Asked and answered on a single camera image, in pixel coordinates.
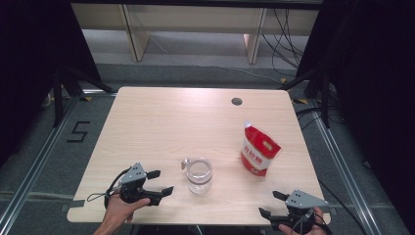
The grey tape strip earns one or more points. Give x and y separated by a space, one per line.
73 205
332 209

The metal floor cross rail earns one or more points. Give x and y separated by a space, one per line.
32 195

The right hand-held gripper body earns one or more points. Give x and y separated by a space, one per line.
303 199

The yellow black tape piece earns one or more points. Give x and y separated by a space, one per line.
283 80
86 98
300 101

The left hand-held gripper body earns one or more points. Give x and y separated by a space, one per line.
133 176

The red white sugar bag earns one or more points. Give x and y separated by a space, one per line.
259 153

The person's left hand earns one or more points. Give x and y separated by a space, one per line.
122 210

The black metal stand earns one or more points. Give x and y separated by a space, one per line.
324 98
58 98

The black curtain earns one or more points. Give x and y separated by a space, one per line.
375 81
32 65

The person's right hand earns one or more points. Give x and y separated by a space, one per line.
287 230

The clear jar with hinged lid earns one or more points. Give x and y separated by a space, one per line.
199 178

